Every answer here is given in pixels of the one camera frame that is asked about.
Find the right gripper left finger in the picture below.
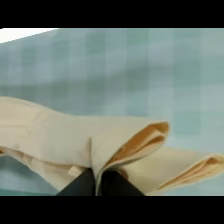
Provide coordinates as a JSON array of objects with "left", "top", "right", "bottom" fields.
[{"left": 55, "top": 167, "right": 97, "bottom": 197}]

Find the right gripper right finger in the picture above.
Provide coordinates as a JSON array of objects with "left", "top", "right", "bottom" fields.
[{"left": 99, "top": 169, "right": 146, "bottom": 197}]

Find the beige shirt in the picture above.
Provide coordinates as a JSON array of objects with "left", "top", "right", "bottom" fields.
[{"left": 0, "top": 96, "right": 224, "bottom": 197}]

